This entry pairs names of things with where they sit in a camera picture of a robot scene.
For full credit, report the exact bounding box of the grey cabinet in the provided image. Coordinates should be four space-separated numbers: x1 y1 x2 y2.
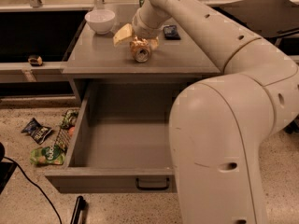
61 2 222 105

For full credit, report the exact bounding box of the dark blue snack packet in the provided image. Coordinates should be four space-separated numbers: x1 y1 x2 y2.
164 25 180 40

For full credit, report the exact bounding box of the black rod on floor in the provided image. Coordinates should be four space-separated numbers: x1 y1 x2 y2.
70 196 87 224

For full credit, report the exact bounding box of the checkered snack bag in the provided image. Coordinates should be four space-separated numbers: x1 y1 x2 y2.
54 129 71 152

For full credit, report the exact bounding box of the green soda can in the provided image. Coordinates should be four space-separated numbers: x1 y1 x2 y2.
139 0 145 7

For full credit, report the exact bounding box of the yellow black tape measure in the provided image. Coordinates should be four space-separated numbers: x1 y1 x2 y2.
28 55 43 66

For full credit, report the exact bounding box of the white bowl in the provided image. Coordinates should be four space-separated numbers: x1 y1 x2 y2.
85 9 116 35

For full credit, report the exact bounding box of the green chip bag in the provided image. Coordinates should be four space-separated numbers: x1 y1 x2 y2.
30 146 65 165

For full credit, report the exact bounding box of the red apple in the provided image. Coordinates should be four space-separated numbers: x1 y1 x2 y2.
68 127 75 137

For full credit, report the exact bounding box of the orange soda can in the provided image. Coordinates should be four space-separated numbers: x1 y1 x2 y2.
130 37 151 63

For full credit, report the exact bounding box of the black cable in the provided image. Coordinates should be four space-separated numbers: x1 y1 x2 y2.
3 155 64 224

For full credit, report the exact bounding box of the black drawer handle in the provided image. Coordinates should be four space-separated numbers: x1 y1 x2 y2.
135 177 170 191

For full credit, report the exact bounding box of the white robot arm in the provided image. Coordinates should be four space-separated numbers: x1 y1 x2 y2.
132 0 299 224

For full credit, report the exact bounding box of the green patterned snack bag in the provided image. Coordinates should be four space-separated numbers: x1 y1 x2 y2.
60 110 78 130

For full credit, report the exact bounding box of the open grey top drawer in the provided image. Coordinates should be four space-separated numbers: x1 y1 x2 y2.
45 81 177 193

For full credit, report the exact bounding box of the blue chip bag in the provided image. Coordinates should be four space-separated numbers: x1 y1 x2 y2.
21 118 52 145

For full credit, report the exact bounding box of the black stand base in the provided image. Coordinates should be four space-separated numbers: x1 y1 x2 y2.
0 143 17 194

